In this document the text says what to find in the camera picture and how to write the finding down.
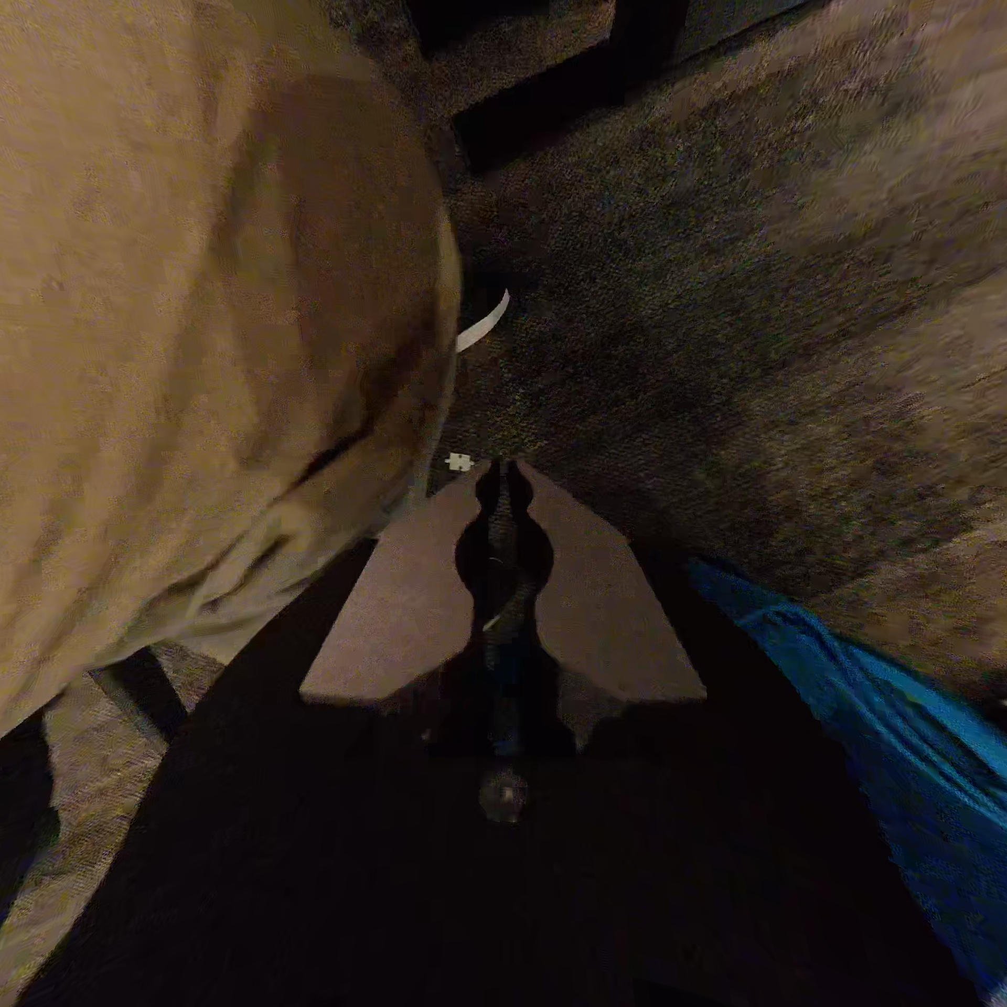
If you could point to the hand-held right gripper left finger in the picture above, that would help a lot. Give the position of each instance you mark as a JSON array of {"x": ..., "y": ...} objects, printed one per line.
[{"x": 401, "y": 606}]

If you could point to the beige trousers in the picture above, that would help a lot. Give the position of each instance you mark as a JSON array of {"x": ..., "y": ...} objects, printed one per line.
[{"x": 197, "y": 315}]

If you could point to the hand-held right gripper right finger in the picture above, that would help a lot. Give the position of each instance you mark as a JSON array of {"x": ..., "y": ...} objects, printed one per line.
[{"x": 606, "y": 606}]

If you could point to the black furniture base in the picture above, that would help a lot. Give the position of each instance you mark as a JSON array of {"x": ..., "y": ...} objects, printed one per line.
[{"x": 543, "y": 110}]

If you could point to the blue cloth bag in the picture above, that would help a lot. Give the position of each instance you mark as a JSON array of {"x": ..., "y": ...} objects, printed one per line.
[{"x": 889, "y": 724}]

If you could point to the black furniture leg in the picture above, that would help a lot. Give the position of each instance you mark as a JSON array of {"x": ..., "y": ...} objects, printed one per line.
[{"x": 138, "y": 692}]

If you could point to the white curved strip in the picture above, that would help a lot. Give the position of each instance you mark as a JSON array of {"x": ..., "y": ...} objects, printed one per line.
[{"x": 484, "y": 324}]

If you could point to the small white puzzle piece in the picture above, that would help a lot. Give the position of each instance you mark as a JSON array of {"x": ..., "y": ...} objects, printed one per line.
[{"x": 459, "y": 462}]

